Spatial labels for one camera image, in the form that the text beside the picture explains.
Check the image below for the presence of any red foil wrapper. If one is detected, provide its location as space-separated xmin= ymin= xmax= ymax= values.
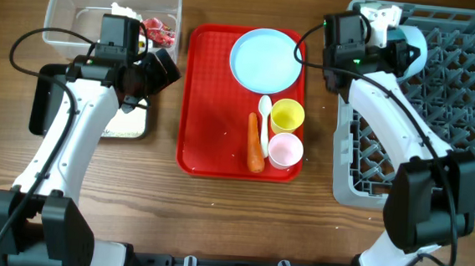
xmin=142 ymin=18 xmax=176 ymax=49

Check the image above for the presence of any black plastic tray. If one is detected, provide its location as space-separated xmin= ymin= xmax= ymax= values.
xmin=28 ymin=79 xmax=150 ymax=139

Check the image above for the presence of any white tissue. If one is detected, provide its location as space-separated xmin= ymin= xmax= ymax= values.
xmin=110 ymin=2 xmax=142 ymax=22

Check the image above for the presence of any orange carrot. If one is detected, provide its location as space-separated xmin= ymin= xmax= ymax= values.
xmin=247 ymin=112 xmax=265 ymax=173

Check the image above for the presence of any left black cable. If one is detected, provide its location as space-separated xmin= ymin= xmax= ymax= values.
xmin=0 ymin=23 xmax=103 ymax=266

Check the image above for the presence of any light blue bowl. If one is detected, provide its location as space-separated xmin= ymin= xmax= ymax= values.
xmin=387 ymin=25 xmax=428 ymax=81

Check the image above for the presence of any grey dishwasher rack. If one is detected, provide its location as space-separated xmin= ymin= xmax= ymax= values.
xmin=333 ymin=3 xmax=475 ymax=209

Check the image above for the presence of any clear plastic bin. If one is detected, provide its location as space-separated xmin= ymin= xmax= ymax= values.
xmin=44 ymin=0 xmax=182 ymax=41

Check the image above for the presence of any yellow cup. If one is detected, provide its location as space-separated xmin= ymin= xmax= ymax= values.
xmin=270 ymin=99 xmax=305 ymax=134

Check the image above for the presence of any pink cup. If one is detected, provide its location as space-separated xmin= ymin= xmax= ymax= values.
xmin=268 ymin=133 xmax=304 ymax=170

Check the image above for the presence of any white plastic spoon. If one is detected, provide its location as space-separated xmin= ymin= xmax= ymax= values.
xmin=258 ymin=95 xmax=273 ymax=157

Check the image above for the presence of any red serving tray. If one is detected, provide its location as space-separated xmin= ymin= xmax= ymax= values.
xmin=176 ymin=23 xmax=303 ymax=183

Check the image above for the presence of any light blue plate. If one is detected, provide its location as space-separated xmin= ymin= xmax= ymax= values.
xmin=229 ymin=28 xmax=302 ymax=95

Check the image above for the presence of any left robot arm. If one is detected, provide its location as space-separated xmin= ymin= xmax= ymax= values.
xmin=0 ymin=14 xmax=181 ymax=266

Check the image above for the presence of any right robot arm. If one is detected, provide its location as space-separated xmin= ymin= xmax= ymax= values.
xmin=321 ymin=11 xmax=475 ymax=266

